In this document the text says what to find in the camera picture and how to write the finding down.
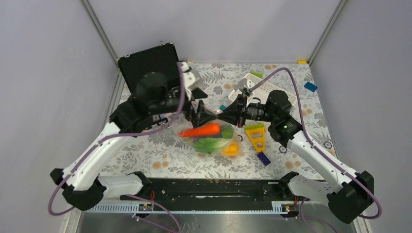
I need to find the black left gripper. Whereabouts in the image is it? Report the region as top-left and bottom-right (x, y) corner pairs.
(151, 87), (219, 127)

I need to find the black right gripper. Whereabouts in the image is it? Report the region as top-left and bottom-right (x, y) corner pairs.
(217, 92), (277, 128)

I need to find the green cucumber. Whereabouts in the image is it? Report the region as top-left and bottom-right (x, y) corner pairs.
(220, 125), (234, 139)

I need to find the orange carrot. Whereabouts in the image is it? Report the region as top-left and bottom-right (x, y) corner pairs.
(177, 123), (221, 137)

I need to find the yellow bell pepper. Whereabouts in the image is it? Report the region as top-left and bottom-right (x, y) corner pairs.
(221, 142), (240, 157)

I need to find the green lettuce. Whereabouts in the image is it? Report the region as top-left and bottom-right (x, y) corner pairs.
(193, 137), (230, 154)

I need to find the clear zip top bag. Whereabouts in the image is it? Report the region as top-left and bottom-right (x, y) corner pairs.
(172, 120), (243, 157)

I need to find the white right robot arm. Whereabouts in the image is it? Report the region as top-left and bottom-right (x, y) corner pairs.
(218, 90), (378, 223)

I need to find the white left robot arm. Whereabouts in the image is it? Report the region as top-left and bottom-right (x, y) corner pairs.
(50, 69), (207, 211)

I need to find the yellow triangular plastic tool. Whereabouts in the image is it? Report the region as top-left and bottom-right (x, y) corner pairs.
(245, 124), (266, 153)

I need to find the green plastic piece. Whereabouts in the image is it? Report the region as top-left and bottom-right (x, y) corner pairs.
(250, 70), (264, 79)

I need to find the blue toy brick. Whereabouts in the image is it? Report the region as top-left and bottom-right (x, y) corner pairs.
(304, 82), (318, 93)

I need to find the black poker chip case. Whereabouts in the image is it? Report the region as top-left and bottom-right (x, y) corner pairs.
(118, 43), (185, 100)

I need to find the floral table mat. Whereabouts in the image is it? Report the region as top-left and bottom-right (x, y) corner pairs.
(101, 63), (335, 180)

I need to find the purple toy brick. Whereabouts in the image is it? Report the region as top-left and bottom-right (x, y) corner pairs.
(257, 152), (271, 166)

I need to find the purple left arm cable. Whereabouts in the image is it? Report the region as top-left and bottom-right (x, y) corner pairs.
(47, 62), (187, 233)

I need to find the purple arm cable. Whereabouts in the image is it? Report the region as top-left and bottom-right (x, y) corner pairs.
(249, 67), (383, 233)
(47, 62), (187, 233)

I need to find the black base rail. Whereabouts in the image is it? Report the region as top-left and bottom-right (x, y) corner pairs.
(88, 173), (311, 213)

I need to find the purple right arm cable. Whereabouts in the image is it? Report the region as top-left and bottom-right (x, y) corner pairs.
(249, 67), (383, 233)

